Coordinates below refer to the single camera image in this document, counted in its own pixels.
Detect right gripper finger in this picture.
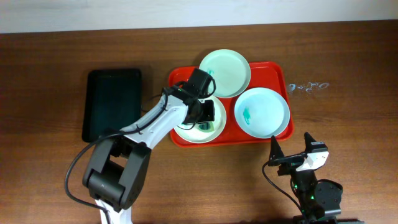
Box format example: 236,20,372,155
269,136,285,162
304,132,317,152

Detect green yellow sponge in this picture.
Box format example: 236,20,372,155
198,122,215,133

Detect white plate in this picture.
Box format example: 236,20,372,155
174,96,226,144

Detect light blue plate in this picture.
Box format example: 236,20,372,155
234,87,290,139

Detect mint green plate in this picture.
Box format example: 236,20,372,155
199,49,251,98

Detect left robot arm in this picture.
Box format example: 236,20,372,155
82,68,216,223

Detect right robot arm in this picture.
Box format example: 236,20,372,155
262,133,343,223

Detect red plastic tray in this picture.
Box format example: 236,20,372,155
169,61,289,147

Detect black plastic tray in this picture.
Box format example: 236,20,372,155
81,68,142,142

